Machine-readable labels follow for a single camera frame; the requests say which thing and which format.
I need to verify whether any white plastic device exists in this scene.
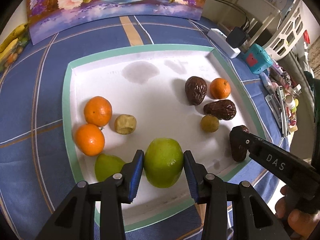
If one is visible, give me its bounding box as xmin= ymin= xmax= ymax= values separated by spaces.
xmin=260 ymin=72 xmax=273 ymax=93

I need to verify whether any black cable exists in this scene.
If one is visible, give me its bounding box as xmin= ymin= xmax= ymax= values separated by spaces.
xmin=205 ymin=0 xmax=251 ymax=29
xmin=175 ymin=0 xmax=250 ymax=29

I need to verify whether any person's right hand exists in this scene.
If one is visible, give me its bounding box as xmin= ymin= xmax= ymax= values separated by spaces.
xmin=275 ymin=187 xmax=319 ymax=238

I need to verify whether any yellow banana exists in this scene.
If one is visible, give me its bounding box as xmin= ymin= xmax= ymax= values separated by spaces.
xmin=0 ymin=39 xmax=19 ymax=63
xmin=0 ymin=23 xmax=28 ymax=53

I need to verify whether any white power strip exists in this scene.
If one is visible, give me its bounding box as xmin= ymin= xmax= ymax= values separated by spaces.
xmin=207 ymin=28 xmax=241 ymax=59

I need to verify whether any grey metal clip tool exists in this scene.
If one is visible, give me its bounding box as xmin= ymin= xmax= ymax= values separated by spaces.
xmin=265 ymin=94 xmax=283 ymax=126

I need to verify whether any large orange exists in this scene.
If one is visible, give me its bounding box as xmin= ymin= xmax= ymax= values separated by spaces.
xmin=83 ymin=96 xmax=113 ymax=127

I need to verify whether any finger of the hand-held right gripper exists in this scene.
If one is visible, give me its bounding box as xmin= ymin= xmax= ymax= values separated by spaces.
xmin=229 ymin=127 xmax=252 ymax=153

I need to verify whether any olive round fruit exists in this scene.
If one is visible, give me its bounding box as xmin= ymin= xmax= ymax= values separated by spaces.
xmin=201 ymin=114 xmax=220 ymax=133

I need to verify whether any black power adapter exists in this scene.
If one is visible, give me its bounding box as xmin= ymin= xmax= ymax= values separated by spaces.
xmin=226 ymin=27 xmax=249 ymax=48

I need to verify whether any white tray with teal rim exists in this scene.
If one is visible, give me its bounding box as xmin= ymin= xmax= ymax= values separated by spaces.
xmin=62 ymin=44 xmax=275 ymax=232

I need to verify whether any white folding chair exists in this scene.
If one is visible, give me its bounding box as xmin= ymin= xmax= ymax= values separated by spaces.
xmin=220 ymin=0 xmax=288 ymax=43

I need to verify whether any teal small box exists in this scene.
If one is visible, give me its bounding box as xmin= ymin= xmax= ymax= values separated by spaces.
xmin=244 ymin=44 xmax=272 ymax=74

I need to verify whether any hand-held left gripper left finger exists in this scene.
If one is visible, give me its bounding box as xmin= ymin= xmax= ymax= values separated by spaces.
xmin=35 ymin=149 xmax=145 ymax=240

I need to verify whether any flower painting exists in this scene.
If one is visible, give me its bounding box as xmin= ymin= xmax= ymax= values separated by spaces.
xmin=26 ymin=0 xmax=213 ymax=46

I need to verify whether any white lattice chair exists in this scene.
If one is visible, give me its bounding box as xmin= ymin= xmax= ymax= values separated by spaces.
xmin=265 ymin=0 xmax=310 ymax=58

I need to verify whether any small orange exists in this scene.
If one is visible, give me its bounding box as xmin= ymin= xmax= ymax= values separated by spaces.
xmin=209 ymin=78 xmax=231 ymax=99

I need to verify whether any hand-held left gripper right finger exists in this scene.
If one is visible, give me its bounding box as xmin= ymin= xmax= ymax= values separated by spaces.
xmin=183 ymin=150 xmax=292 ymax=240

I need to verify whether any pile of small trinkets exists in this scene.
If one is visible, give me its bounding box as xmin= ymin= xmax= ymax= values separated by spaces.
xmin=269 ymin=62 xmax=304 ymax=138

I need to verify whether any brown avocado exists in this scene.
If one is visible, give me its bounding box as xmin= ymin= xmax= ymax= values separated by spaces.
xmin=203 ymin=99 xmax=237 ymax=121
xmin=185 ymin=76 xmax=208 ymax=106
xmin=230 ymin=125 xmax=250 ymax=162

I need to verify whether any clear bag of small fruits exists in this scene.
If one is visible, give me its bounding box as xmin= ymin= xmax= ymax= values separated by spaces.
xmin=0 ymin=36 xmax=29 ymax=72

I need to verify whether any blue plaid tablecloth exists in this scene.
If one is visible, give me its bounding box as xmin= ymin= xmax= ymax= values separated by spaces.
xmin=0 ymin=15 xmax=295 ymax=240

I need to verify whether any green mango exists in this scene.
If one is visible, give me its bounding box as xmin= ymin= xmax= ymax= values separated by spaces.
xmin=94 ymin=154 xmax=126 ymax=182
xmin=144 ymin=137 xmax=184 ymax=188

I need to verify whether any beige round fruit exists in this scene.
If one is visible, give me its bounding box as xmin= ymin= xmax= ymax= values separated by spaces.
xmin=114 ymin=114 xmax=137 ymax=134

